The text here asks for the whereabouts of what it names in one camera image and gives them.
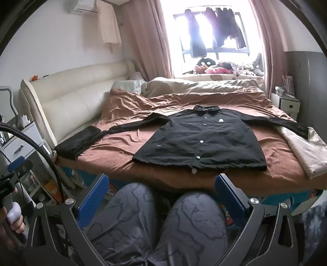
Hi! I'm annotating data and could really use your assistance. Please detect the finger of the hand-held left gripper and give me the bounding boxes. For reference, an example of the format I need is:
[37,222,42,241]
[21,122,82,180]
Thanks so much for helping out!
[6,157,34,179]

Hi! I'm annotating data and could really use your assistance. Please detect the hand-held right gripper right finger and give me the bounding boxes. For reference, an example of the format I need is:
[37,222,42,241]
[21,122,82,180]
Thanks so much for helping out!
[215,173,307,266]

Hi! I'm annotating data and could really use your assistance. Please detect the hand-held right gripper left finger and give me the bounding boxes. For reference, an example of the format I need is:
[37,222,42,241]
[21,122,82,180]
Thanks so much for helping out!
[24,174,110,266]

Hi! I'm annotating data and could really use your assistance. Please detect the black button shirt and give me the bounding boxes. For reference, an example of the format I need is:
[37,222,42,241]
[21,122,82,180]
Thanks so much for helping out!
[102,105,309,172]

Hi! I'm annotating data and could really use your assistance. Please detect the person's left hand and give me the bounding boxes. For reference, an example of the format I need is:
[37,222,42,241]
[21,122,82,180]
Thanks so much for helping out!
[0,202,26,250]

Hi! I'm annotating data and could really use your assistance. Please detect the white drawer cabinet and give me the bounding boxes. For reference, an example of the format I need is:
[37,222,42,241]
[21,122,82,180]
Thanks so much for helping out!
[0,120,44,164]

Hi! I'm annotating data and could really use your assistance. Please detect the person's left leg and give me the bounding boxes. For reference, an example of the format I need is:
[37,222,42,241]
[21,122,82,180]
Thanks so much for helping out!
[84,183,164,266]

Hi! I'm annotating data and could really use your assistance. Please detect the person's leg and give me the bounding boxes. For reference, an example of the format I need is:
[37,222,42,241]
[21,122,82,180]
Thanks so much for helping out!
[151,192,229,266]
[84,183,164,266]

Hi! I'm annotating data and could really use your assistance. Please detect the person's right leg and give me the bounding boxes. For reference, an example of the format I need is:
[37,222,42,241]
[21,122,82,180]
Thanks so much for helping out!
[151,192,229,266]

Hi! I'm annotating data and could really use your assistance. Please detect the brown bed sheet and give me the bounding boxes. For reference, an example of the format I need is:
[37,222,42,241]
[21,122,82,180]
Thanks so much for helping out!
[55,88,327,195]

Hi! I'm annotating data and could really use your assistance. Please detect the folded black garment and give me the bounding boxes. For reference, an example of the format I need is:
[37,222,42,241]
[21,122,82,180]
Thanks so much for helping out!
[54,125,104,161]

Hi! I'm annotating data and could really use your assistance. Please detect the white framed mirror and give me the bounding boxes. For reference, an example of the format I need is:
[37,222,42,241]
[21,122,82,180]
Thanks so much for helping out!
[0,86,19,123]

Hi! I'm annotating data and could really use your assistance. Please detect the cream leather headboard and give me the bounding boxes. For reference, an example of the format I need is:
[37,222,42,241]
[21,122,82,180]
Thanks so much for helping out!
[19,60,136,154]

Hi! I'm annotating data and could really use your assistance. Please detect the grey shaggy rug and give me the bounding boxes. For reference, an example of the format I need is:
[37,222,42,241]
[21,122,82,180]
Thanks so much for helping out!
[299,202,327,266]

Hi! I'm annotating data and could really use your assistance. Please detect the folded white blanket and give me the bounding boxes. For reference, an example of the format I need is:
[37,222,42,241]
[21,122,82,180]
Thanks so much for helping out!
[277,125,327,181]

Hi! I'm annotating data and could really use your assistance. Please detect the white nightstand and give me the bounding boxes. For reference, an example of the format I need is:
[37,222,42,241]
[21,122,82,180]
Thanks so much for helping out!
[271,92,300,121]

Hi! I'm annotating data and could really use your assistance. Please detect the pale patterned pillow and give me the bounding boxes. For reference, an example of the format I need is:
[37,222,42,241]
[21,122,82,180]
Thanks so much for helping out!
[111,79,146,96]

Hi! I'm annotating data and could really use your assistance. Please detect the beige duvet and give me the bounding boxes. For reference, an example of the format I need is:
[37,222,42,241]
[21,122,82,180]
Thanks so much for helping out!
[142,77,265,99]

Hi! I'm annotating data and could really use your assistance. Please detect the pink plush toy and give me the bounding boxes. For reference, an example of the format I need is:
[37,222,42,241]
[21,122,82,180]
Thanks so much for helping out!
[206,66,233,75]

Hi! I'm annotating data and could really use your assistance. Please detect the black plush toy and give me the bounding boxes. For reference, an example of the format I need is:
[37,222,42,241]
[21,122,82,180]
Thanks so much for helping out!
[197,57,216,69]

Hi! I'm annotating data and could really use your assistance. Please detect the pink curtain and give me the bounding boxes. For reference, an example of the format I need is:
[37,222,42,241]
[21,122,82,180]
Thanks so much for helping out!
[114,0,177,81]
[249,0,284,103]

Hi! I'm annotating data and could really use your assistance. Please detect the beige hanging cloth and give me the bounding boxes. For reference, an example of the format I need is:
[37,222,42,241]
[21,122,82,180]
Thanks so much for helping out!
[96,0,122,53]

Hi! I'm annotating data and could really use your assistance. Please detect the dark hanging garment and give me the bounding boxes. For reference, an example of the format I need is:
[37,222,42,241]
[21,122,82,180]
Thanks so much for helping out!
[204,7,225,49]
[222,7,247,50]
[184,9,207,58]

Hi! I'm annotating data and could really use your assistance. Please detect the white air conditioner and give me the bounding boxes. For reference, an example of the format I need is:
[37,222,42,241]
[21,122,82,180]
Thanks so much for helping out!
[72,0,99,15]

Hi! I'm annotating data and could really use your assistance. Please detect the black cable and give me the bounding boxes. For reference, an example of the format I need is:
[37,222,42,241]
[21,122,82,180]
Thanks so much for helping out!
[0,122,65,202]

